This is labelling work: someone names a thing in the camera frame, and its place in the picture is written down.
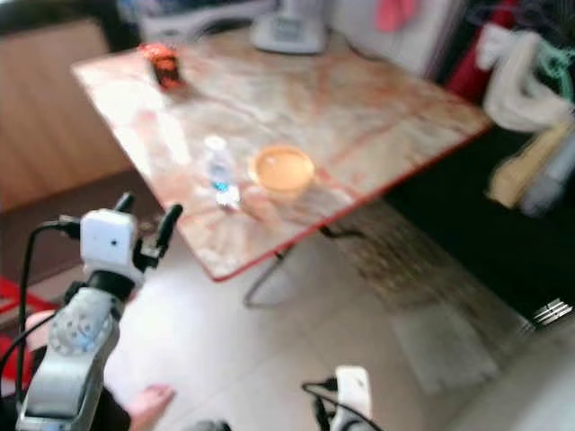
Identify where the metal table leg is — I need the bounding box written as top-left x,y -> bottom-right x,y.
244,224 -> 360,308

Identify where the wooden cabinet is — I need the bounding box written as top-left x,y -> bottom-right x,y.
0,18 -> 136,212

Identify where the white kitchen appliance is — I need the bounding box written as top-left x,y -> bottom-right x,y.
250,0 -> 329,55

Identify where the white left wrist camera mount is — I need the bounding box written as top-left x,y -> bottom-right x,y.
79,209 -> 145,286

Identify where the beige bundle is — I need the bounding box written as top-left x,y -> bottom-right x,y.
488,121 -> 575,212

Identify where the bare person foot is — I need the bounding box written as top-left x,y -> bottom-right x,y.
25,310 -> 59,347
126,384 -> 176,431

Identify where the pink hanging item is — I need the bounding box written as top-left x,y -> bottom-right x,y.
376,0 -> 421,33

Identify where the white cloth bag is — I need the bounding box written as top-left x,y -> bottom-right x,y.
476,22 -> 575,134

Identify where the clear plastic water bottle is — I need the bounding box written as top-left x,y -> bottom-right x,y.
203,135 -> 242,210

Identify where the brown patterned floor mat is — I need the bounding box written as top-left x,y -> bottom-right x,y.
323,202 -> 531,315

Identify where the dark jar with red lid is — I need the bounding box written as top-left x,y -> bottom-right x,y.
141,41 -> 188,91

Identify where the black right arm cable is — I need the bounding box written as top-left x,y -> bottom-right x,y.
303,381 -> 389,431

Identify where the red plastic chair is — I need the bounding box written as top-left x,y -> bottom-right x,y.
0,277 -> 30,360

